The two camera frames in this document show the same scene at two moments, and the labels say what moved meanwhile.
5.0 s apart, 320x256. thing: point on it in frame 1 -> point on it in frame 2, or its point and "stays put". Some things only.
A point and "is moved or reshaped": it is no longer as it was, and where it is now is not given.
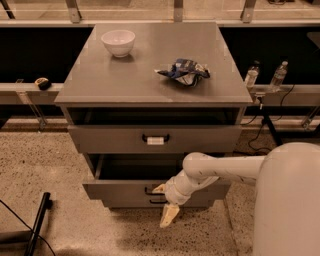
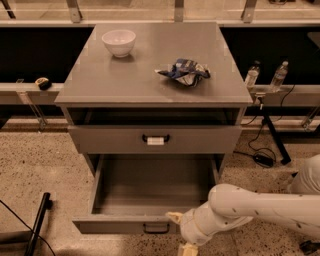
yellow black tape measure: (43, 83) stays put
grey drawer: (137, 175) is moved or reshaped
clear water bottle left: (252, 74) stays put
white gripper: (172, 193) -> (189, 226)
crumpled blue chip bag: (186, 71) stays put
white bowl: (119, 42) stays put
